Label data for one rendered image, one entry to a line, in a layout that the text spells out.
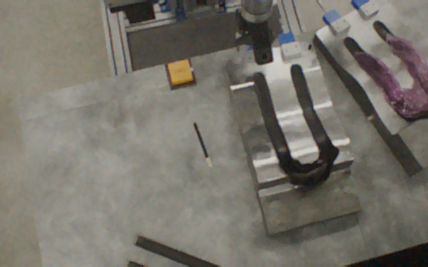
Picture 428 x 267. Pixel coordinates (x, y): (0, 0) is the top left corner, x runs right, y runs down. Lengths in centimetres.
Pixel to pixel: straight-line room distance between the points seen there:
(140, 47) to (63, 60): 46
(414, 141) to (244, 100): 47
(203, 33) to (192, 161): 92
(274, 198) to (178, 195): 27
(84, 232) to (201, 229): 33
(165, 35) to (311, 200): 116
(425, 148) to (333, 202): 29
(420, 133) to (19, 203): 170
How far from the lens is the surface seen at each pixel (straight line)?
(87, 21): 268
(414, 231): 158
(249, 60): 147
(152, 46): 232
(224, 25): 234
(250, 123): 146
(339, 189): 148
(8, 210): 249
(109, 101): 161
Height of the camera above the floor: 228
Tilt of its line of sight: 74 degrees down
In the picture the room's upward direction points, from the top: 6 degrees counter-clockwise
